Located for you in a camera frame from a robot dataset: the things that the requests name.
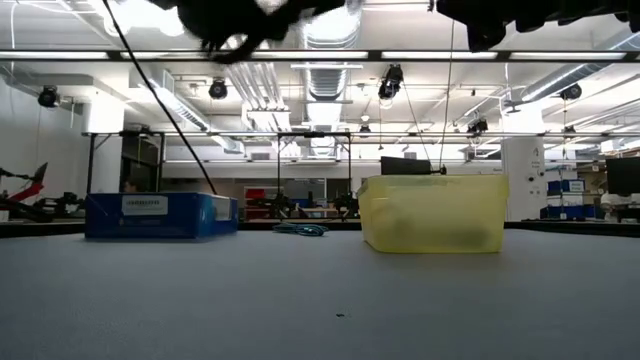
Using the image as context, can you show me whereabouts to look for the yellow translucent plastic bin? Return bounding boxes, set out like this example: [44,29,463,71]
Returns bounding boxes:
[356,173,510,255]

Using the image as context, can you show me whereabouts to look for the large dark monitor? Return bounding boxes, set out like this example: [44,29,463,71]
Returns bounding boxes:
[605,156,640,197]

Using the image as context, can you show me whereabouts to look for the white pillar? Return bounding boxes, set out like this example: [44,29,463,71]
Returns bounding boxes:
[501,102,547,222]
[81,97,126,194]

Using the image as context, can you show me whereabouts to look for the dark computer monitor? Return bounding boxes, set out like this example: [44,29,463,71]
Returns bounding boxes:
[380,155,433,176]

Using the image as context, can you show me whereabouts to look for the silver corrugated air duct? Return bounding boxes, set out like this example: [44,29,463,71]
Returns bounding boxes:
[305,62,347,101]

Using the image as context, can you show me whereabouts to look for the black metal frame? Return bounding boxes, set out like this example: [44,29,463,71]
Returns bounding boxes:
[276,130,353,222]
[81,129,166,195]

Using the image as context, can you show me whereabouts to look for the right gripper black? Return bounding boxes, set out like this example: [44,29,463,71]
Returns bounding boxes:
[436,0,566,53]

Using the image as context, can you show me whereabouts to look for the teal USB cable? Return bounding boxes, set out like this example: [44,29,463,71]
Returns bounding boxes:
[272,222,330,238]

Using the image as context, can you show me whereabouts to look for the blue cardboard box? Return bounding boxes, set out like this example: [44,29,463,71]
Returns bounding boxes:
[83,192,240,240]

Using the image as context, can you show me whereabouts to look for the thin hanging black cable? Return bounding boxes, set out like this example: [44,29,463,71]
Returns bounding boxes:
[402,83,433,162]
[438,19,456,172]

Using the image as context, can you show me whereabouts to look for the blue storage bin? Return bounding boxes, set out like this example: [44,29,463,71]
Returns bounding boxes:
[540,203,612,220]
[547,178,586,194]

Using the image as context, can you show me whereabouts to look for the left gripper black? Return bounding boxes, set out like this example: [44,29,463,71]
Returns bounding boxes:
[149,0,347,65]

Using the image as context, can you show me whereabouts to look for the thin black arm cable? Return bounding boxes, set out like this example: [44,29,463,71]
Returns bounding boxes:
[101,0,219,196]

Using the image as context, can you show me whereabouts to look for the large round ceiling duct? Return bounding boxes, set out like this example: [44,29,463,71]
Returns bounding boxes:
[503,29,640,114]

